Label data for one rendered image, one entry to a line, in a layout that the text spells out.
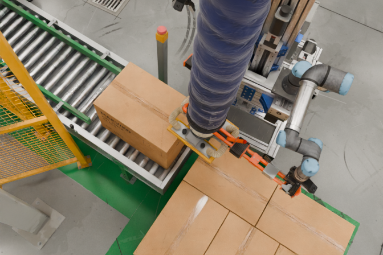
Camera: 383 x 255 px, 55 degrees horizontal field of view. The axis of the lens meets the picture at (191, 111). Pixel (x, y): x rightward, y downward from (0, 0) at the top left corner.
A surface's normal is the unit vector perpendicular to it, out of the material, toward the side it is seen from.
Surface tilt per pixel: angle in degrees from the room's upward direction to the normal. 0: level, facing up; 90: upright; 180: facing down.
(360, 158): 0
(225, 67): 80
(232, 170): 0
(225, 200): 0
